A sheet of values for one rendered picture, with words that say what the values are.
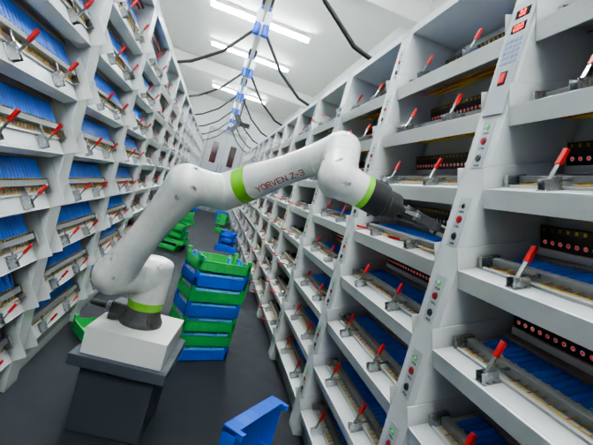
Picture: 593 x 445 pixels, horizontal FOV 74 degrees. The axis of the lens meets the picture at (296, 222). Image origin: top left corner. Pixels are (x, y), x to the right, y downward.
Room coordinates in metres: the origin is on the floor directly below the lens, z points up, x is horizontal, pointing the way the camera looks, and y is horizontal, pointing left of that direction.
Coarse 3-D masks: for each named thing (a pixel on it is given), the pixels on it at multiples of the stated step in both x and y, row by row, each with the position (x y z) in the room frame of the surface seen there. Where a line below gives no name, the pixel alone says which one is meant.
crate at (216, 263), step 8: (192, 256) 2.01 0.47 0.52; (200, 256) 1.93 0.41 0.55; (208, 256) 2.16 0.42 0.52; (216, 256) 2.19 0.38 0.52; (224, 256) 2.22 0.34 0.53; (192, 264) 1.99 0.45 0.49; (200, 264) 1.93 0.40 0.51; (208, 264) 1.96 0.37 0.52; (216, 264) 1.98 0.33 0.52; (224, 264) 2.01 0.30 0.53; (232, 264) 2.24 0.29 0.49; (240, 264) 2.20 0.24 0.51; (248, 264) 2.10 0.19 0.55; (216, 272) 1.99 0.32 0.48; (224, 272) 2.01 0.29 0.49; (232, 272) 2.04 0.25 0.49; (240, 272) 2.07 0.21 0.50; (248, 272) 2.10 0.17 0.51
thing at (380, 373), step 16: (336, 320) 1.61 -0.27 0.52; (352, 320) 1.45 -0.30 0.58; (368, 320) 1.54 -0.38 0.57; (336, 336) 1.47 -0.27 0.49; (352, 336) 1.44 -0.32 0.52; (368, 336) 1.38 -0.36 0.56; (384, 336) 1.38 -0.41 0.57; (352, 352) 1.31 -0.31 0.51; (368, 352) 1.29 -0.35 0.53; (384, 352) 1.25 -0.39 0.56; (400, 352) 1.26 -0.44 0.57; (368, 368) 1.20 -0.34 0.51; (384, 368) 1.20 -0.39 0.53; (400, 368) 1.14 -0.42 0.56; (368, 384) 1.17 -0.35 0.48; (384, 384) 1.11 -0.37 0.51; (384, 400) 1.05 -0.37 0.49
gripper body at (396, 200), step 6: (396, 192) 1.06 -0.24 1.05; (396, 198) 1.04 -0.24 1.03; (402, 198) 1.05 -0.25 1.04; (390, 204) 1.03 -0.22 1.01; (396, 204) 1.03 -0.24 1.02; (402, 204) 1.04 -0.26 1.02; (390, 210) 1.04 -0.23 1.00; (396, 210) 1.04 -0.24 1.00; (402, 210) 1.04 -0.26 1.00; (384, 216) 1.06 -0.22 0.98; (390, 216) 1.05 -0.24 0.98; (408, 216) 1.05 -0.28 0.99
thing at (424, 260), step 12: (372, 216) 1.61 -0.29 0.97; (360, 228) 1.60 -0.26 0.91; (360, 240) 1.54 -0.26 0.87; (372, 240) 1.42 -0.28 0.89; (384, 240) 1.34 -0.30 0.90; (396, 240) 1.32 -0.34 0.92; (384, 252) 1.32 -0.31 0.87; (396, 252) 1.23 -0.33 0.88; (408, 252) 1.15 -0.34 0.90; (420, 252) 1.13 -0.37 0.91; (408, 264) 1.16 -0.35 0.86; (420, 264) 1.09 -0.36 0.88; (432, 264) 1.02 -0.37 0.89
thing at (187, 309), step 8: (176, 288) 2.09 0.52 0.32; (176, 296) 2.06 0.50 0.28; (176, 304) 2.04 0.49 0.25; (184, 304) 1.96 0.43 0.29; (184, 312) 1.93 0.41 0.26; (192, 312) 1.95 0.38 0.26; (200, 312) 1.98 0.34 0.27; (208, 312) 2.00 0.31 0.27; (216, 312) 2.03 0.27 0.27; (224, 312) 2.05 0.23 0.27; (232, 312) 2.08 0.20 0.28
